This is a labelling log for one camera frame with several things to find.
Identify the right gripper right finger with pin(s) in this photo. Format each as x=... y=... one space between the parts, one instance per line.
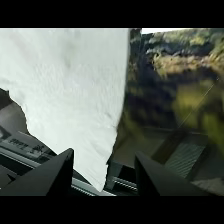
x=156 y=180

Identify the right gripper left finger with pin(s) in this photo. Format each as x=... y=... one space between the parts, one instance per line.
x=50 y=176

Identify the white garment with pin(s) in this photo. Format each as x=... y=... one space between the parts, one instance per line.
x=66 y=83

